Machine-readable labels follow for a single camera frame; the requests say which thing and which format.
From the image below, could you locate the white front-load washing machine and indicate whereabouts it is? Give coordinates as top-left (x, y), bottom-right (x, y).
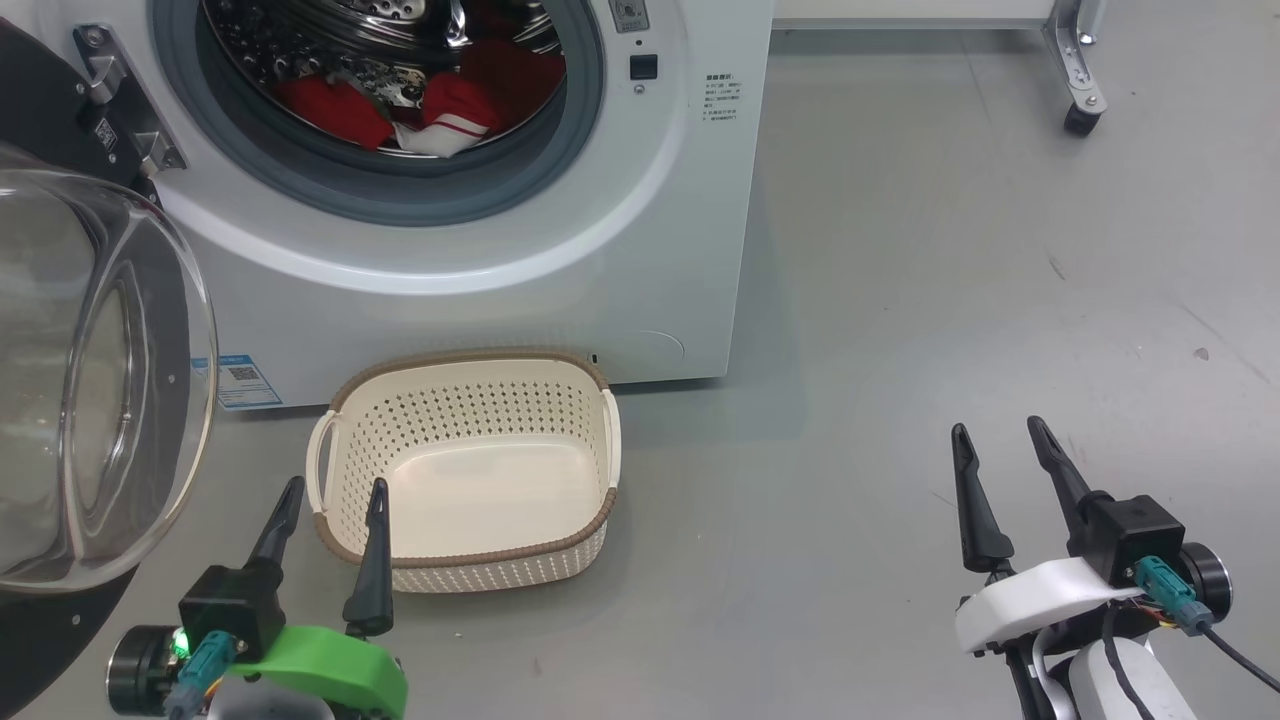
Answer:
top-left (0, 0), bottom-right (776, 411)

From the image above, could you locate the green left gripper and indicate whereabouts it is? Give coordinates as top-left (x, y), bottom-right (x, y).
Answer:
top-left (225, 476), bottom-right (409, 720)

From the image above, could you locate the round glass washing machine door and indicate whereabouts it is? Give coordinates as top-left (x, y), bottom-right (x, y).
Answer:
top-left (0, 15), bottom-right (219, 720)

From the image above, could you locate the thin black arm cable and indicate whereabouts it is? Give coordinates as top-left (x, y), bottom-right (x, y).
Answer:
top-left (1100, 605), bottom-right (1146, 720)

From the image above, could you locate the teal connector with black cable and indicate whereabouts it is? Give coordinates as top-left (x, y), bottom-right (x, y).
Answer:
top-left (1133, 557), bottom-right (1280, 693)
top-left (165, 632), bottom-right (236, 720)

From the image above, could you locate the cream perforated laundry basket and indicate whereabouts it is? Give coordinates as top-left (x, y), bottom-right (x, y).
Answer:
top-left (305, 347), bottom-right (623, 594)

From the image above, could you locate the red and white garment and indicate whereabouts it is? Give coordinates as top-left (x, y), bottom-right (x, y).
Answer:
top-left (272, 10), bottom-right (567, 159)

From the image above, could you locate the blue energy label sticker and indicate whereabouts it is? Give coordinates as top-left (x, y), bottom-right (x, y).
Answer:
top-left (190, 353), bottom-right (283, 411)

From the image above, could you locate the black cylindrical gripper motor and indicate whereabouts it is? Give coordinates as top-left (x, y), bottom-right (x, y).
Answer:
top-left (1180, 542), bottom-right (1233, 613)
top-left (108, 625), bottom-right (191, 716)

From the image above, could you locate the white partition panel on casters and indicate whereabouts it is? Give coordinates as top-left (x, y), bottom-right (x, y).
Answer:
top-left (772, 0), bottom-right (1109, 137)

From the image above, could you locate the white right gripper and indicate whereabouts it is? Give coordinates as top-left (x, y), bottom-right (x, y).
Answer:
top-left (950, 416), bottom-right (1141, 656)

